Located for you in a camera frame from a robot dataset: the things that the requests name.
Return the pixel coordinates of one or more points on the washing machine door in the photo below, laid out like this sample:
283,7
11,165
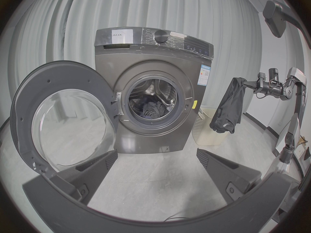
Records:
73,79

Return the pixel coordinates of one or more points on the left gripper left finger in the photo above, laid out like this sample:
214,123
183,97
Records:
93,172

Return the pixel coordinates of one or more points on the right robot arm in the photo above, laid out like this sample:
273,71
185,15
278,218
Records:
300,101

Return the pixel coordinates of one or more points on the grey washing machine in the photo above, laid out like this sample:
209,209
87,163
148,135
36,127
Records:
155,57

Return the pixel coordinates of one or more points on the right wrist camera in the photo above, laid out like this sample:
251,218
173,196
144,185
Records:
273,73

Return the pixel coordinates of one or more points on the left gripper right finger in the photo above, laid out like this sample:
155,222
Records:
223,172

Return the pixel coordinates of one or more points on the black garment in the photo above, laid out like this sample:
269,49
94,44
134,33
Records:
230,105

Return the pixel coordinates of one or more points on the heap of dark clothes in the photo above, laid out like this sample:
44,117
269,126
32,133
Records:
151,110

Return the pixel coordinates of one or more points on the white curtain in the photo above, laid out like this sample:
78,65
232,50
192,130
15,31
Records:
170,8

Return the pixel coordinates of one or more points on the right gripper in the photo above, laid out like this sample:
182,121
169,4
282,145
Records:
272,90

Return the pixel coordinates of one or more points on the cream laundry basket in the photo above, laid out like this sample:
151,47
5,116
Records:
203,132

